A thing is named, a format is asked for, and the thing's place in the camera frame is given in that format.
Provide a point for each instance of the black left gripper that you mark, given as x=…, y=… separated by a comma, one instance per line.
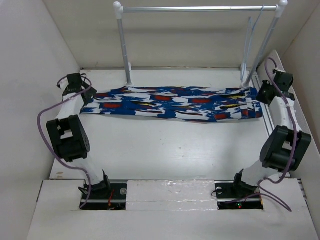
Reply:
x=90, y=93

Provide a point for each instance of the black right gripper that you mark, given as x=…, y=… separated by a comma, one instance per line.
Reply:
x=259, y=96

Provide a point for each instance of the white clothes rack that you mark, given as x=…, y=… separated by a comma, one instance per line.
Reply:
x=194, y=34

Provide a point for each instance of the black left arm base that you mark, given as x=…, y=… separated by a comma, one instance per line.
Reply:
x=115, y=200

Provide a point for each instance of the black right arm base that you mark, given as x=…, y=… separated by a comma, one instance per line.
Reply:
x=236, y=195

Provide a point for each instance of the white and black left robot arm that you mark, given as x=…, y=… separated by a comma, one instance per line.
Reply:
x=68, y=137

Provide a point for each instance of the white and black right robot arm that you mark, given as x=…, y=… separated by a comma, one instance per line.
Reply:
x=286, y=146

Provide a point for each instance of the blue patterned trousers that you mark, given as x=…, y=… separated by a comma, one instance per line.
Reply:
x=189, y=103

